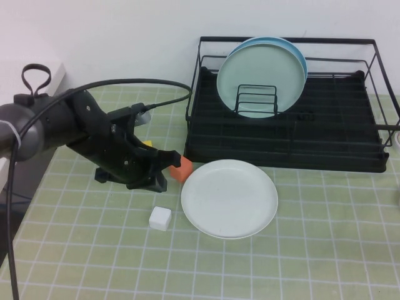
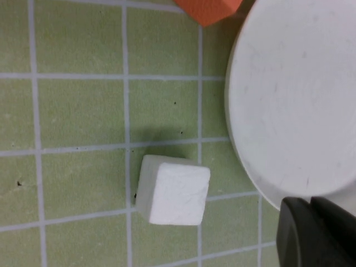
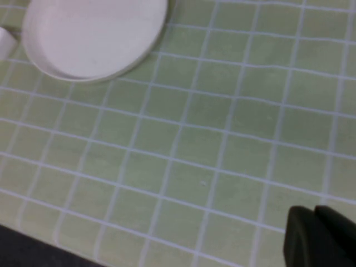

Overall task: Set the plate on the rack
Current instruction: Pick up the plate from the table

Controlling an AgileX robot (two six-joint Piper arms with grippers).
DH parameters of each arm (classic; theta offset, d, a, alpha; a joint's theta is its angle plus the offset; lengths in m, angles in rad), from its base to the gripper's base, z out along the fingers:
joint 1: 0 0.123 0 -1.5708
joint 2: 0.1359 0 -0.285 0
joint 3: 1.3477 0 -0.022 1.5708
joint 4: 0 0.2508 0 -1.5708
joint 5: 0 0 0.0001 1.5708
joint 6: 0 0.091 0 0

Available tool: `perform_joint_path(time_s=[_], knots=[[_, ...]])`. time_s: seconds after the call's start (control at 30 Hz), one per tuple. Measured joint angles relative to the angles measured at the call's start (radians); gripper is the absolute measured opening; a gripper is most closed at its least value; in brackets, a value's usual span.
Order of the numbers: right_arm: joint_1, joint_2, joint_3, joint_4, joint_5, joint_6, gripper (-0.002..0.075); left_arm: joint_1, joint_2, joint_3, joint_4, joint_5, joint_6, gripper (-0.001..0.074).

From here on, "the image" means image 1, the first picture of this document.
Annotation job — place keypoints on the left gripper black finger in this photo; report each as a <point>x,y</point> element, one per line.
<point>158,183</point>
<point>170,157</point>

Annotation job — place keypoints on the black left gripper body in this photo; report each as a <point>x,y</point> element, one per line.
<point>109,150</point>

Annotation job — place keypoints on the white plate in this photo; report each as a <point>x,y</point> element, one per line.
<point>229,200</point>

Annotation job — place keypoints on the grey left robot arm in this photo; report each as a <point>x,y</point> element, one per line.
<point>53,134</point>

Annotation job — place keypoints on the light green plate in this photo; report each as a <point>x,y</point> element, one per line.
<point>259,68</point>

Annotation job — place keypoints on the blue plate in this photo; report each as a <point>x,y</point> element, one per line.
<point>298,56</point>

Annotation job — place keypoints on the orange cube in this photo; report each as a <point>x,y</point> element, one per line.
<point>182,172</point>

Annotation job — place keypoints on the yellow cube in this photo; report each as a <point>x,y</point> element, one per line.
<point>149,143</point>

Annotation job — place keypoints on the white cube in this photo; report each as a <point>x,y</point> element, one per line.
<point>160,218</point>

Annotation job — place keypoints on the green checked tablecloth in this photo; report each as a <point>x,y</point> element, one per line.
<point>93,250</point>

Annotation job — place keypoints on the white zip tie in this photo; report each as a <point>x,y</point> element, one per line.
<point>14,131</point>

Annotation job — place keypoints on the white side table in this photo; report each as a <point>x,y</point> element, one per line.
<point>9,78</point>

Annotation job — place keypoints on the white round tape roll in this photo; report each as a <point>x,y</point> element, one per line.
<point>397,139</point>

